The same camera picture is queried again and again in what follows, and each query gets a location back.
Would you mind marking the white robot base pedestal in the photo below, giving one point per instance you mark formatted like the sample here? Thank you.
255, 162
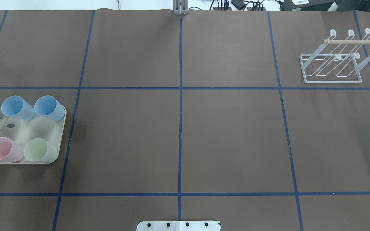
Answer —
196, 225

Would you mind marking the black power adapter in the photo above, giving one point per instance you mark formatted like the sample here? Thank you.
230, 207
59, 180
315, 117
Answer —
238, 4

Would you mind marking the aluminium frame post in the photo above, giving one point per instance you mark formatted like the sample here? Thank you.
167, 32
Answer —
180, 7

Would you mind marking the pink plastic cup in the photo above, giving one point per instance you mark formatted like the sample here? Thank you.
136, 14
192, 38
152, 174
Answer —
10, 151

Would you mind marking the light blue plastic cup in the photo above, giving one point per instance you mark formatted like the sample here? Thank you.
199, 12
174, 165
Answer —
16, 107
48, 107

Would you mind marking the white wire cup rack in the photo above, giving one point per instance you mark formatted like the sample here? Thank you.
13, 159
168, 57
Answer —
336, 61

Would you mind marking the cream tray with bunny drawing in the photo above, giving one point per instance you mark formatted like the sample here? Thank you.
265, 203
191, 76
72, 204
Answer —
21, 132

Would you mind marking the pale green plastic cup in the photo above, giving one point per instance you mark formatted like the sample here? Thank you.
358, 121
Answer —
39, 150

